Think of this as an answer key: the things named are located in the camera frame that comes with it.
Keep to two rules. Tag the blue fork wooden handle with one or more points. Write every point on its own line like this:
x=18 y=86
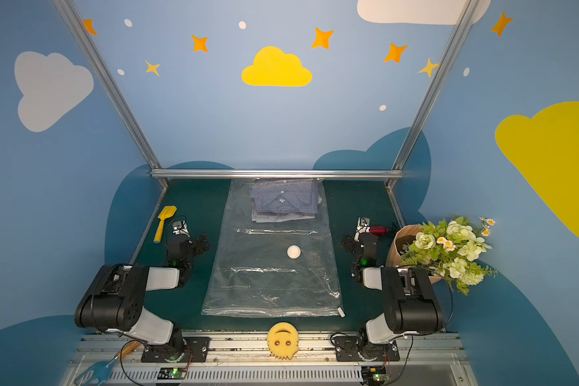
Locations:
x=100 y=372

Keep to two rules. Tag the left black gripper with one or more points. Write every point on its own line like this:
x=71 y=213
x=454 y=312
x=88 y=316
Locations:
x=193 y=244

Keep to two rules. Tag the red cylindrical bottle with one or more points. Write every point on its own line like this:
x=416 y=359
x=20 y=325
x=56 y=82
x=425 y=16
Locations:
x=379 y=230

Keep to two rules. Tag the left circuit board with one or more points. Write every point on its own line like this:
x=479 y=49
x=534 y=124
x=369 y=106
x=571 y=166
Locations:
x=172 y=374

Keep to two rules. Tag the yellow smiley sponge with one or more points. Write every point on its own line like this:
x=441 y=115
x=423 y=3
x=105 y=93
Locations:
x=283 y=341

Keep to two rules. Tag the circuit board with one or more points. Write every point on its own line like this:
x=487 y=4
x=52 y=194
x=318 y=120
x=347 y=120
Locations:
x=172 y=374
x=374 y=376

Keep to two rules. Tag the flower bouquet in paper pot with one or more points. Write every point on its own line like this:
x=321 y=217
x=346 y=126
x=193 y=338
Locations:
x=449 y=251

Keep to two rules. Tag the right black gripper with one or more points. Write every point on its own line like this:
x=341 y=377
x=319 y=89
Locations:
x=351 y=244

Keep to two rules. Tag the clear plastic vacuum bag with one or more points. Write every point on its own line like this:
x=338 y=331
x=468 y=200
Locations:
x=272 y=270

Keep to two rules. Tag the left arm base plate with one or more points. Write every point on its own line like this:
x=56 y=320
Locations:
x=192 y=349

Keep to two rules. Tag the yellow toy shovel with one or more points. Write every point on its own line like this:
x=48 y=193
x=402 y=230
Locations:
x=166 y=213

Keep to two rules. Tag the blue checkered shirt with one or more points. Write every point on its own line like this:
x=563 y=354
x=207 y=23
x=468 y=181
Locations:
x=276 y=201

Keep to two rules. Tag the right circuit board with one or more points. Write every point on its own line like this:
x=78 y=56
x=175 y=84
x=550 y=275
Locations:
x=374 y=376

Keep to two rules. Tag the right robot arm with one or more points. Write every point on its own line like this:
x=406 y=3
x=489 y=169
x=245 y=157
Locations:
x=410 y=306

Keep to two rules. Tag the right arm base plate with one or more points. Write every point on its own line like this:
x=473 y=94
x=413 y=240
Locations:
x=353 y=349

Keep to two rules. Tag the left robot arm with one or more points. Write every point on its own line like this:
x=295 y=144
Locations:
x=114 y=302

